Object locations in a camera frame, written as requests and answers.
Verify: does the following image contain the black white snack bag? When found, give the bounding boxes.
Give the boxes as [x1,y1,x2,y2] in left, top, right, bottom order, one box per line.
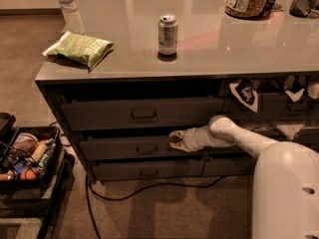
[229,78,258,113]

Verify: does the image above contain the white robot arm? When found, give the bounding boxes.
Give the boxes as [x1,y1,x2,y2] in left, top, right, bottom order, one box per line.
[169,116,319,239]

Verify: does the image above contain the clear plastic water bottle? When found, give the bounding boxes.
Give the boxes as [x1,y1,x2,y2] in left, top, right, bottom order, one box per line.
[58,0,85,34]

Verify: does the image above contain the silver soda can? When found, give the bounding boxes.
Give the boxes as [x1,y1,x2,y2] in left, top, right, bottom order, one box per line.
[159,14,178,56]

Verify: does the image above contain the grey drawer cabinet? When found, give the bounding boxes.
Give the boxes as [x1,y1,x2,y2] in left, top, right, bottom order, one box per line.
[34,0,319,184]

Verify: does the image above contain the black bin with groceries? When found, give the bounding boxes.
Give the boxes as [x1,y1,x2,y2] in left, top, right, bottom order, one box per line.
[0,126,62,187]

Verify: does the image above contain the black floor cable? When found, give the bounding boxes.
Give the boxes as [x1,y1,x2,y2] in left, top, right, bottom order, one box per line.
[48,120,230,239]

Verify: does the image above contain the white paper in drawer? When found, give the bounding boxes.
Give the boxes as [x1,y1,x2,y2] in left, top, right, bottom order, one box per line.
[245,121,319,142]

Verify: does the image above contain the green chip bag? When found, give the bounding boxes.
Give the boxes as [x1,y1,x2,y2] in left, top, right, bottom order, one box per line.
[43,31,114,70]

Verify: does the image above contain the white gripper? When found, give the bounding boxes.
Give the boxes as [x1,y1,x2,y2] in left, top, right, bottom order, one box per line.
[168,125,211,151]

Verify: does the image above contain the dark glass container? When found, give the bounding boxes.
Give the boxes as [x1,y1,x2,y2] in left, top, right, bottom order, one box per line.
[289,0,319,18]

